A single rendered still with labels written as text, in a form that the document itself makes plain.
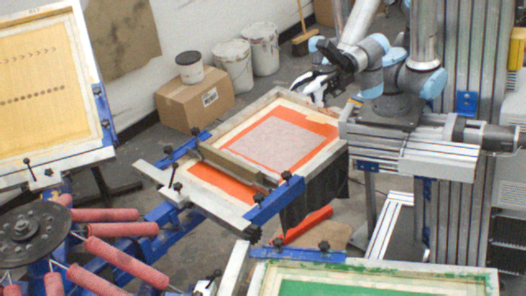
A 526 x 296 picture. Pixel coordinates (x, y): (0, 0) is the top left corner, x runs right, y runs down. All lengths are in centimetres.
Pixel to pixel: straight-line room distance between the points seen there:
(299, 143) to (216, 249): 117
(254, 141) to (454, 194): 90
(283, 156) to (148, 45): 219
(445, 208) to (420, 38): 96
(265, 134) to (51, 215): 111
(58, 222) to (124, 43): 256
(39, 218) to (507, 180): 173
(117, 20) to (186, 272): 184
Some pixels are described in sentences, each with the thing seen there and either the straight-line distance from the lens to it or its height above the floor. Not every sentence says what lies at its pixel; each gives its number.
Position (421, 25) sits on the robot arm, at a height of 165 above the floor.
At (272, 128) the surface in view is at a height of 95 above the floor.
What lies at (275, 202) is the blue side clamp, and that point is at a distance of 233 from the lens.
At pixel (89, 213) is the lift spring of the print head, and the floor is 119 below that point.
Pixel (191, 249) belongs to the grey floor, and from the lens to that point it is 367.
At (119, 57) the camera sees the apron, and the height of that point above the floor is 68.
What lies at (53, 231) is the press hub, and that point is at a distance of 203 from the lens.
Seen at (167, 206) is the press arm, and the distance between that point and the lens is 237.
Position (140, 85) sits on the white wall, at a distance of 467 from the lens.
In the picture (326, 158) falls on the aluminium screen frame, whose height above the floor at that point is 99.
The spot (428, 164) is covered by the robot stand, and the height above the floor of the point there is 116.
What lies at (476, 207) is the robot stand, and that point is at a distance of 272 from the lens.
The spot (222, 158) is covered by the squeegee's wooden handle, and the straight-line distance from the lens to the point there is 252.
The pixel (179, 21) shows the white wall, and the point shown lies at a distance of 477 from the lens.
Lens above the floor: 254
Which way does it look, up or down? 36 degrees down
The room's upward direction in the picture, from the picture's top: 10 degrees counter-clockwise
